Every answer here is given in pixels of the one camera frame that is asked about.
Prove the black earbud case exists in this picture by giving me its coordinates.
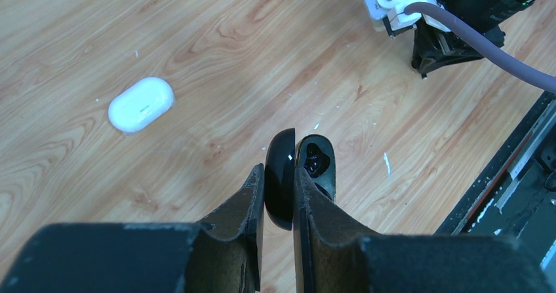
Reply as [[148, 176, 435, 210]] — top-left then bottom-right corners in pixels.
[[264, 128, 336, 231]]

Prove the white earbud charging case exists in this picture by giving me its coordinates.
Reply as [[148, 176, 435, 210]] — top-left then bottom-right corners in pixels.
[[108, 77, 175, 134]]

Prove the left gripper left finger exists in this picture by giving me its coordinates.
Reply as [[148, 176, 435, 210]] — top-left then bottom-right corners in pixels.
[[1, 165, 264, 292]]

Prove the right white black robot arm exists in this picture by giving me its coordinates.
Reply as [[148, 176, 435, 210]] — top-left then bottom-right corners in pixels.
[[411, 0, 535, 77]]

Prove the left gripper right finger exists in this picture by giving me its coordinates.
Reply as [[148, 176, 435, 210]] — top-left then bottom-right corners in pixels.
[[293, 166, 555, 292]]

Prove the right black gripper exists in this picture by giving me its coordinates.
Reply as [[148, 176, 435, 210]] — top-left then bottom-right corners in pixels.
[[410, 20, 484, 79]]

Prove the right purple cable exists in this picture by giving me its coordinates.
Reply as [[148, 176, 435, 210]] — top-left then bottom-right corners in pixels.
[[404, 1, 556, 96]]

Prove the small black earbud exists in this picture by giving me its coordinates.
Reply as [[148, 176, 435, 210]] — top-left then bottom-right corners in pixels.
[[304, 143, 330, 178]]

